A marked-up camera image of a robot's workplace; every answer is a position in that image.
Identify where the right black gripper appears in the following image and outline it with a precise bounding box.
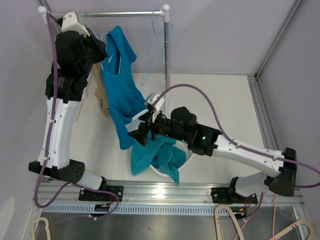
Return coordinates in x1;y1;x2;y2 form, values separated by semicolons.
128;108;189;147

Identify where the beige t shirt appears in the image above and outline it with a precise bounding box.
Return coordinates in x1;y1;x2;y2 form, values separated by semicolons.
87;63;111;118

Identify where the teal t shirt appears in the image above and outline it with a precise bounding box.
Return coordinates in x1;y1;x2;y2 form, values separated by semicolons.
130;133;187;184

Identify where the blue t shirt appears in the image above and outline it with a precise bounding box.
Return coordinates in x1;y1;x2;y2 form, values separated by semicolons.
102;25;145;150

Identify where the blue wire hanger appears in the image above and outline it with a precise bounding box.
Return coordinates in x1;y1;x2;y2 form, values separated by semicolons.
140;9;163;86
82;11;126;76

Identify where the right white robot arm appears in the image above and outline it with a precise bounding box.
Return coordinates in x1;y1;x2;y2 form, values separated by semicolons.
125;107;297;204

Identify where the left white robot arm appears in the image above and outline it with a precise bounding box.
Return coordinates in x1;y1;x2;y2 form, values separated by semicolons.
28;30;108;201

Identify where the beige spare hanger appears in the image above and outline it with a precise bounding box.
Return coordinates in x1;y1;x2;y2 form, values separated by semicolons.
30;216;52;240
270;219;316;240
214;203;247;240

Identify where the white perforated basket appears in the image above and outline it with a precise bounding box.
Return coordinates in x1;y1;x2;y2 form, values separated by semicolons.
123;111;196;178

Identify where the metal clothes rack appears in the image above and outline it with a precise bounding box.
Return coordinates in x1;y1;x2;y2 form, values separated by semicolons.
37;0;172;113

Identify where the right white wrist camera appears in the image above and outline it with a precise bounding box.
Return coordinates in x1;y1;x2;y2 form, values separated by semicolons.
144;92;165;123

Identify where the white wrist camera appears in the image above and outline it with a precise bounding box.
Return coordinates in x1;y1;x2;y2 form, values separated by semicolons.
60;9;91;37
144;92;165;123

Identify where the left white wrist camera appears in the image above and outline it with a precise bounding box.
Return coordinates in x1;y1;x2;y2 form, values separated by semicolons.
60;9;91;37

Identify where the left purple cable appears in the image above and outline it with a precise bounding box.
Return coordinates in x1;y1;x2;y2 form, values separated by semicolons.
33;12;120;221

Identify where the aluminium mounting rail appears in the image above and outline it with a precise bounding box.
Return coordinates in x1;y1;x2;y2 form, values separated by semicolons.
32;181;305;216

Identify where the pink cable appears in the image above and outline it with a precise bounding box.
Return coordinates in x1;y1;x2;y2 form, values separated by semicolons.
233;192;280;240

